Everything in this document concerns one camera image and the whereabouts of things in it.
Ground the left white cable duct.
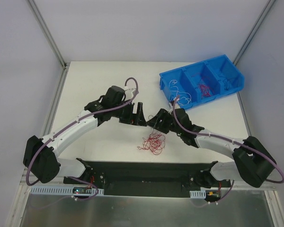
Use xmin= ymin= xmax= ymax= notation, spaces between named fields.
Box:
xmin=30 ymin=186 xmax=104 ymax=196

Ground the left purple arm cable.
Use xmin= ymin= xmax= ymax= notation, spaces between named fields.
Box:
xmin=25 ymin=77 xmax=140 ymax=186

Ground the right aluminium frame post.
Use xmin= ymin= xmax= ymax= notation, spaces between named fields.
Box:
xmin=233 ymin=0 xmax=277 ymax=66

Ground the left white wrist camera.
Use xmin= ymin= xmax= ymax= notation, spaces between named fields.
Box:
xmin=124 ymin=87 xmax=136 ymax=100

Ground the blue divided plastic bin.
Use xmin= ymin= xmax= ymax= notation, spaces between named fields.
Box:
xmin=159 ymin=55 xmax=245 ymax=110

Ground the white cable duct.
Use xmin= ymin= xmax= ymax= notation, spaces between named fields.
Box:
xmin=189 ymin=189 xmax=206 ymax=199
xmin=30 ymin=186 xmax=104 ymax=196

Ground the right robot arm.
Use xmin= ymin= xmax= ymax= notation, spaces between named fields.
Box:
xmin=147 ymin=108 xmax=276 ymax=188

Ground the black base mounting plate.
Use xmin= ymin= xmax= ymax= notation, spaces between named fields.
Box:
xmin=62 ymin=160 xmax=235 ymax=197

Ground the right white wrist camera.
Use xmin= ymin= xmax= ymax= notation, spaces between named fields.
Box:
xmin=169 ymin=98 xmax=180 ymax=110

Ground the right white cable duct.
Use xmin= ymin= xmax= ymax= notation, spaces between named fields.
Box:
xmin=189 ymin=189 xmax=206 ymax=199

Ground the left aluminium frame post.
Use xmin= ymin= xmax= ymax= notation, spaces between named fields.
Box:
xmin=26 ymin=0 xmax=68 ymax=69

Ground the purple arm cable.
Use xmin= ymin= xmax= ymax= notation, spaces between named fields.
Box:
xmin=171 ymin=95 xmax=284 ymax=184
xmin=25 ymin=77 xmax=140 ymax=186

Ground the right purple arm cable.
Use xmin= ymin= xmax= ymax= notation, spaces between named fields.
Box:
xmin=171 ymin=95 xmax=284 ymax=184

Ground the dark blue wire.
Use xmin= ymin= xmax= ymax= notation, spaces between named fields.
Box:
xmin=217 ymin=73 xmax=240 ymax=92

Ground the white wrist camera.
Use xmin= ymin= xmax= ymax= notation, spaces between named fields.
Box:
xmin=169 ymin=98 xmax=180 ymax=110
xmin=124 ymin=87 xmax=136 ymax=100

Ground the aluminium frame post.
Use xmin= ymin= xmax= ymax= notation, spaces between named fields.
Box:
xmin=26 ymin=0 xmax=68 ymax=69
xmin=233 ymin=0 xmax=277 ymax=66

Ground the red blue wire bundle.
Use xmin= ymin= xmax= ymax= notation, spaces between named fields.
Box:
xmin=136 ymin=127 xmax=167 ymax=156

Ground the white wire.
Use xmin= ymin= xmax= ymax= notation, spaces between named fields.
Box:
xmin=168 ymin=79 xmax=180 ymax=95
xmin=175 ymin=93 xmax=194 ymax=107

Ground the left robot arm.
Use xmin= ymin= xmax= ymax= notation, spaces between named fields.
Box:
xmin=23 ymin=86 xmax=147 ymax=186

